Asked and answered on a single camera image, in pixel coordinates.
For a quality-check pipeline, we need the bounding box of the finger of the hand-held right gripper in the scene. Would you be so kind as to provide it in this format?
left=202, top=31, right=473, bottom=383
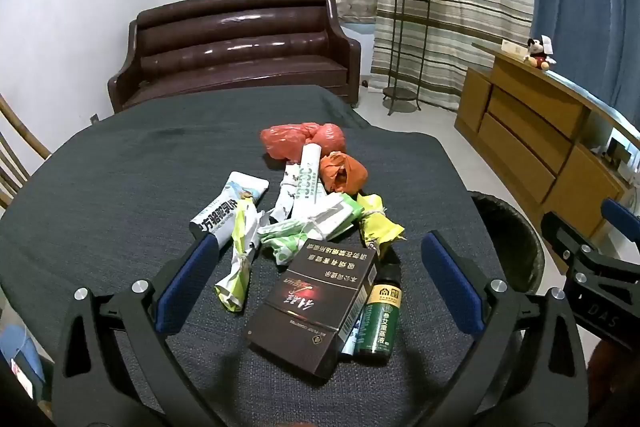
left=541, top=211, right=609, bottom=276
left=601, top=198, right=640, bottom=241

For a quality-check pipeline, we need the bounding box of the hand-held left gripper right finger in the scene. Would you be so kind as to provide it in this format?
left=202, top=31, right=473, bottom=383
left=420, top=229, right=589, bottom=427

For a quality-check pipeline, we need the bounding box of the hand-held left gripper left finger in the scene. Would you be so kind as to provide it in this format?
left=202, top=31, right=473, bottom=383
left=52, top=229, right=222, bottom=427

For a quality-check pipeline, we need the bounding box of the black trash bin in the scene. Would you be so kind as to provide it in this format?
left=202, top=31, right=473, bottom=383
left=467, top=191, right=546, bottom=296

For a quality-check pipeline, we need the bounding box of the white blue powder sachet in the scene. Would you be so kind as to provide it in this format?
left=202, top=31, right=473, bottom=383
left=190, top=172, right=270, bottom=251

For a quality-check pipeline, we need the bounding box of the dark brown cigarette carton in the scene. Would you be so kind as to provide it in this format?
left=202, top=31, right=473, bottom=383
left=245, top=238, right=382, bottom=381

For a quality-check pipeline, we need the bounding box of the orange plastic bag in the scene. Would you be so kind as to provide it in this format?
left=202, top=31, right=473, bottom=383
left=320, top=152, right=369, bottom=196

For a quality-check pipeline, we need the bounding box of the red plastic bag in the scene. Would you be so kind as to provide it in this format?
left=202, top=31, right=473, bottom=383
left=260, top=122, right=346, bottom=164

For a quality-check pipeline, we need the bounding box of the person's right forearm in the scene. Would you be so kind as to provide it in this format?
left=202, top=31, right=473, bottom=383
left=587, top=341, right=640, bottom=427

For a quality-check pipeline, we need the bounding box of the long yellow-green crumpled wrapper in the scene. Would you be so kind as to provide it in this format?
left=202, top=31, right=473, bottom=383
left=215, top=199, right=271, bottom=313

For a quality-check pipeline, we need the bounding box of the green spray bottle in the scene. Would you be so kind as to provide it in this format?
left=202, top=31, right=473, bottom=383
left=354, top=263, right=404, bottom=361

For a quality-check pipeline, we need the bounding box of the yellow crumpled wrapper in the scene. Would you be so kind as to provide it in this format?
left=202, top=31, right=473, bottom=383
left=357, top=193, right=406, bottom=261

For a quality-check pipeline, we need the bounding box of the green white crumpled wrapper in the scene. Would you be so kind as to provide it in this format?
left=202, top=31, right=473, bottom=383
left=257, top=217, right=309, bottom=266

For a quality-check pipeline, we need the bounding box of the dark grey tablecloth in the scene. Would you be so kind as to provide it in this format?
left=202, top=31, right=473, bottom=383
left=0, top=84, right=506, bottom=427

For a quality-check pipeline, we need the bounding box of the small blue white tube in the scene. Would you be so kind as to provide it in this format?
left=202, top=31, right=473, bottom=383
left=340, top=317, right=361, bottom=356

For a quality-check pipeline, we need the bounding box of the wooden cabinet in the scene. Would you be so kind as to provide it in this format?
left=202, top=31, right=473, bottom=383
left=454, top=42, right=640, bottom=238

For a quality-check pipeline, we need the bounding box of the white tied paper wrapper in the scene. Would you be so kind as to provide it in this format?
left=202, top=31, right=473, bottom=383
left=270, top=162, right=301, bottom=224

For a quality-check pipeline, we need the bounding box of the white green tied packet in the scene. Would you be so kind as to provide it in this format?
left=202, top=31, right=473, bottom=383
left=300, top=196, right=364, bottom=242

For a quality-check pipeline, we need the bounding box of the white tube packet green print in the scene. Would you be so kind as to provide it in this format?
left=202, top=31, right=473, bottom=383
left=292, top=144, right=327, bottom=221

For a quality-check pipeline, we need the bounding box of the mouse plush toy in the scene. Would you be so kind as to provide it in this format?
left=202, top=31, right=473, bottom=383
left=522, top=36, right=557, bottom=70

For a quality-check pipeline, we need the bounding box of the red white packet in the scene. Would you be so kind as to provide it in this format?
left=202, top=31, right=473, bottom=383
left=10, top=357, right=32, bottom=399

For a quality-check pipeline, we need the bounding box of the black metal plant stand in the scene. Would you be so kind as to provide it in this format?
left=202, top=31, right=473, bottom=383
left=382, top=0, right=432, bottom=116

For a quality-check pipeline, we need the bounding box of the bamboo chair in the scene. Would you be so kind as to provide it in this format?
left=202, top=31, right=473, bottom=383
left=0, top=94, right=54, bottom=208

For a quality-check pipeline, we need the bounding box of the brown leather sofa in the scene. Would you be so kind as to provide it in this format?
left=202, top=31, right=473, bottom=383
left=107, top=0, right=362, bottom=113

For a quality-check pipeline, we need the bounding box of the striped curtain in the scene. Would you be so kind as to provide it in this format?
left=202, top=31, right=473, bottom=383
left=371, top=0, right=536, bottom=110

